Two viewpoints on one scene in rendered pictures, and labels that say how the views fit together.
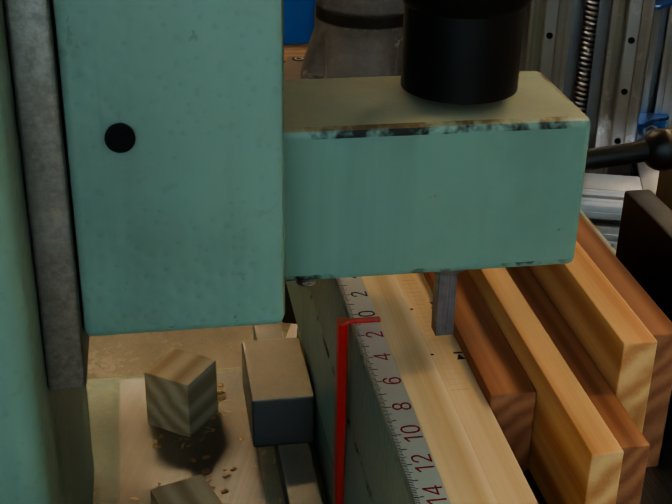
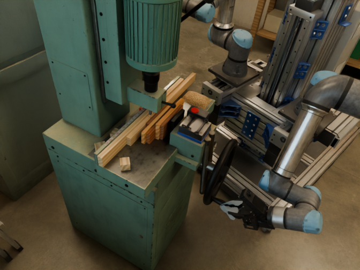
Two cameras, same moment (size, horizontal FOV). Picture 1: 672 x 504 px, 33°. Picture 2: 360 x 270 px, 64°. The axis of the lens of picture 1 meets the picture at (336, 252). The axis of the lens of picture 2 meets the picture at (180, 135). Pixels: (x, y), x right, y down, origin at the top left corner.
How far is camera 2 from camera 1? 84 cm
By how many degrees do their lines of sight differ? 32
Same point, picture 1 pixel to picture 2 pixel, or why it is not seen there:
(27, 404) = (95, 102)
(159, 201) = (111, 89)
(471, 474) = (130, 128)
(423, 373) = (141, 117)
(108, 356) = not seen: hidden behind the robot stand
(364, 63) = (230, 67)
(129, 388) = not seen: hidden behind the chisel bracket
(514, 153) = (149, 98)
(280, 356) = not seen: hidden behind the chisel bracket
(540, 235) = (152, 109)
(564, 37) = (273, 75)
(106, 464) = (132, 112)
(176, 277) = (112, 96)
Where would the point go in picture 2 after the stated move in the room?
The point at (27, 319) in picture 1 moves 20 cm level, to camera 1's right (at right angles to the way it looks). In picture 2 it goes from (95, 95) to (133, 119)
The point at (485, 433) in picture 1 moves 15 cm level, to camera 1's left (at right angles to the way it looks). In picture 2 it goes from (140, 126) to (114, 109)
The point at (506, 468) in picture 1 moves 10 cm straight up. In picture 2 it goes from (137, 129) to (137, 109)
